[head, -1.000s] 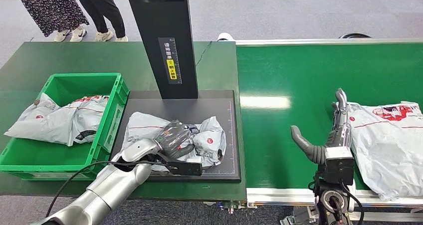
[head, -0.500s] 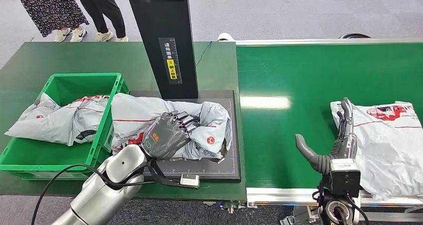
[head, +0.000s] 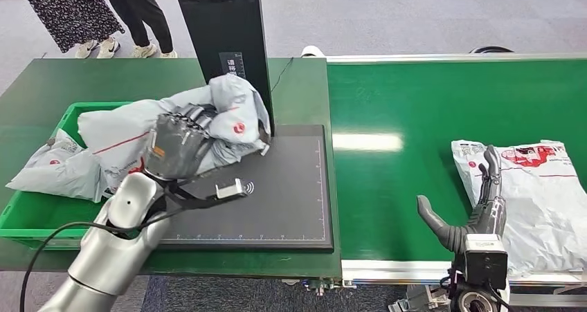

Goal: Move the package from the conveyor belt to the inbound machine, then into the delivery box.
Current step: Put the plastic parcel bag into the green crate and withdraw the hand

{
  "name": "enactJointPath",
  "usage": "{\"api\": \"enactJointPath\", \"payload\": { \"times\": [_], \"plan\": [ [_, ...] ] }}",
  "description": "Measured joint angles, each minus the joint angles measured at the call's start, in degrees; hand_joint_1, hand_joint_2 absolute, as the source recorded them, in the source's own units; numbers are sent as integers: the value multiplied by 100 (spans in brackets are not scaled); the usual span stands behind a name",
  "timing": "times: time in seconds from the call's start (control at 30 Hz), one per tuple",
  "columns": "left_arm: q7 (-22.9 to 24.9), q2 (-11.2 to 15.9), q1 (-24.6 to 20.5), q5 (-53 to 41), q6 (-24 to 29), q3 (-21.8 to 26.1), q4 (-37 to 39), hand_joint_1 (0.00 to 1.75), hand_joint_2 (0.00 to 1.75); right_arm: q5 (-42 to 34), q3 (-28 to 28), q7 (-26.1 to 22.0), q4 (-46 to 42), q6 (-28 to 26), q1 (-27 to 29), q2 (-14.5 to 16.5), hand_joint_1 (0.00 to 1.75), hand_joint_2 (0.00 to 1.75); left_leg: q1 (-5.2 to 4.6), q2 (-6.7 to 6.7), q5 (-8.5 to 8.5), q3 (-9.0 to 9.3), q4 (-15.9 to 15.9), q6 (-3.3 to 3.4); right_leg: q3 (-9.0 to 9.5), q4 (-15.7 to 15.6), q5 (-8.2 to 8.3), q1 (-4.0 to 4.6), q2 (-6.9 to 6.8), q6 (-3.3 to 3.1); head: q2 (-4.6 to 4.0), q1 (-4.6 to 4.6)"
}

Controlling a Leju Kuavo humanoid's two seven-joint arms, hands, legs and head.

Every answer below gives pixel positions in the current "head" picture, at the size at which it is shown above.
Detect green conveyor belt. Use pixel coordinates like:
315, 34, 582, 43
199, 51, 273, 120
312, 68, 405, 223
326, 58, 587, 265

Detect black scanner column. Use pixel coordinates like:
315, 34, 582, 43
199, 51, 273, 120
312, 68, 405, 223
170, 0, 275, 137

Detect white mailer with red print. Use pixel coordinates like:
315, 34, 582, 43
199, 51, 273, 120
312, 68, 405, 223
77, 73, 272, 194

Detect metal connectors under table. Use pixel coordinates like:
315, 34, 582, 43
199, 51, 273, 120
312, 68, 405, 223
302, 278, 356, 300

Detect crumpled white poly mailer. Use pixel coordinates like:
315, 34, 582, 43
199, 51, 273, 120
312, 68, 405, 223
5, 129, 109, 204

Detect white round object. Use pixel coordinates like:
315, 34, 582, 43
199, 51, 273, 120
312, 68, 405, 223
300, 44, 327, 58

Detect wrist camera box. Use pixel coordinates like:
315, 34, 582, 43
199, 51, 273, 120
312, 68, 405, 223
463, 234, 510, 290
167, 178, 249, 211

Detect black yellow column label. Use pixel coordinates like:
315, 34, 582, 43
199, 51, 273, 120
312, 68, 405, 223
218, 51, 246, 80

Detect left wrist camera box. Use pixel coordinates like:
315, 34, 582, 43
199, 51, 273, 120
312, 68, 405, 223
167, 178, 249, 211

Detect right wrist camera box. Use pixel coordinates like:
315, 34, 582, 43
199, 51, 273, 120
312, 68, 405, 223
463, 234, 510, 290

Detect person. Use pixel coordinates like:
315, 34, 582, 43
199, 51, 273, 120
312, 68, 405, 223
16, 0, 125, 59
93, 0, 179, 59

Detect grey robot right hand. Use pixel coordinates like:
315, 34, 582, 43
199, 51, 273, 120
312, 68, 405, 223
416, 145, 507, 255

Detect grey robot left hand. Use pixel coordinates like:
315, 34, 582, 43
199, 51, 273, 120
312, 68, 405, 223
144, 103, 221, 181

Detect green plastic crate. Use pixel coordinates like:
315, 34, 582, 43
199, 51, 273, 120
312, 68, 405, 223
0, 100, 138, 251

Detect white mailer red black print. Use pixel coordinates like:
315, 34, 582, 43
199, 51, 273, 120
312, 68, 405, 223
451, 139, 587, 279

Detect black scanner base plate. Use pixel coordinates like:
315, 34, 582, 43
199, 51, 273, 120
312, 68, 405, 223
151, 125, 335, 254

